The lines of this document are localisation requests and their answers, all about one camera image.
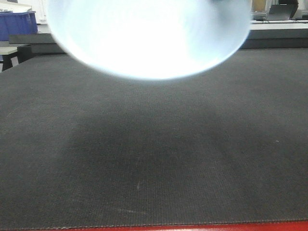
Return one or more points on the white blurred round object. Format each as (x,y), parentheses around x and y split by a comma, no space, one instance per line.
(150,39)

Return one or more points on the dark grey table mat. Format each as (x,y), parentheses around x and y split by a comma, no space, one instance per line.
(79,148)

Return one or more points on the grey laptop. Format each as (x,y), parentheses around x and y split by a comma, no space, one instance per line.
(281,12)

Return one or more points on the blue crate in background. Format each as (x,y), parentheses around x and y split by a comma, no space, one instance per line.
(17,24)

